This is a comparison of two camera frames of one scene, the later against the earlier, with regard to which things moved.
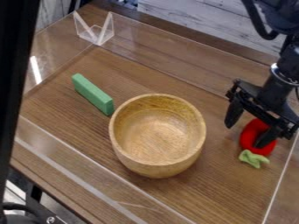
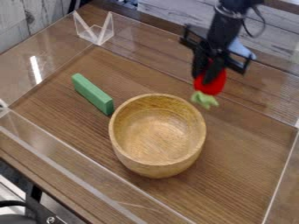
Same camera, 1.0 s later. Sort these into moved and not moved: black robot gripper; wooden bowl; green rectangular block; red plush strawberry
Moved: red plush strawberry; black robot gripper
Not moved: green rectangular block; wooden bowl
